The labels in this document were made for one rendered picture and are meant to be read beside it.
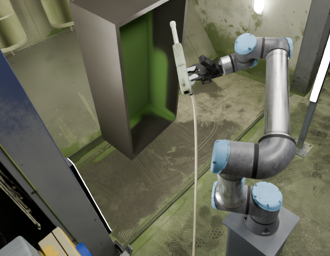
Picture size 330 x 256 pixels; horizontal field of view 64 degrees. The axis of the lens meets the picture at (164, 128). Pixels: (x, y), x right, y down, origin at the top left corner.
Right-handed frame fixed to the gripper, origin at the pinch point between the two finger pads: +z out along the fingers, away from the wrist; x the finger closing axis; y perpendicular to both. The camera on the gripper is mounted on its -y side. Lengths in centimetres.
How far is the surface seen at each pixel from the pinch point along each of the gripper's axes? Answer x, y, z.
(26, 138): -38, -43, 52
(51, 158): -40, -29, 53
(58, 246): -76, -56, 29
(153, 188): -19, 123, 61
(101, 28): 26.6, -22.8, 31.6
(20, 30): 102, 11, 120
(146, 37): 75, 37, 24
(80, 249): -77, -51, 27
